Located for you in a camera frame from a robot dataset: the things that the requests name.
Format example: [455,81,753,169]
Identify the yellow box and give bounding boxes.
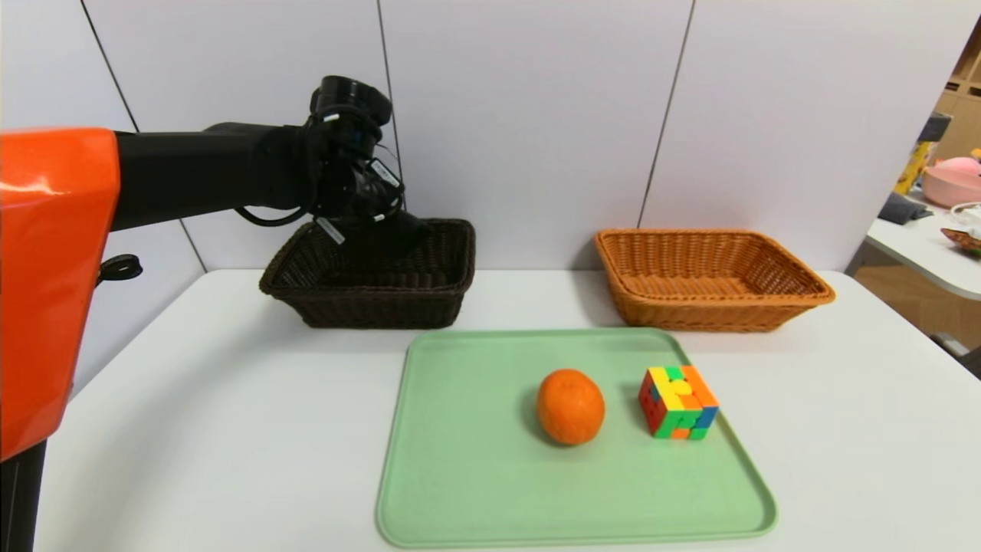
[893,141,933,196]

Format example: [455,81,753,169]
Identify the small black box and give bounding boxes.
[916,113,953,145]

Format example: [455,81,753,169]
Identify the white side table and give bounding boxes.
[864,195,981,302]

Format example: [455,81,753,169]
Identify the dark grey cloth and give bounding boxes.
[876,192,933,226]

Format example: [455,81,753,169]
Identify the multicolour puzzle cube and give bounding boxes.
[638,365,720,441]

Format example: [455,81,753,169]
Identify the pink pot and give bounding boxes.
[920,157,981,209]

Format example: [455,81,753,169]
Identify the dark chair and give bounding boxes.
[931,333,981,382]

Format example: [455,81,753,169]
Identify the light green plastic tray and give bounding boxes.
[375,328,777,548]

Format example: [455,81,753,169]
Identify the orange fruit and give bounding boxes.
[536,369,606,446]

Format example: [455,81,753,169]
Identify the wooden shelf unit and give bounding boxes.
[930,14,981,162]

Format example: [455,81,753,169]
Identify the wooden cabinet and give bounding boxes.
[852,264,981,352]

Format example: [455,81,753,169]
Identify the dark brown wicker basket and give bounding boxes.
[259,218,477,330]

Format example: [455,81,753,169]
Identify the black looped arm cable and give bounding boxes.
[97,255,144,286]

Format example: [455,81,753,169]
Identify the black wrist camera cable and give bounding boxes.
[234,201,307,228]

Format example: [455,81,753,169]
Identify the black rectangular case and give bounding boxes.
[341,209,431,260]

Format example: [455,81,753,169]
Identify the tan wicker basket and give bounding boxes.
[594,228,836,334]

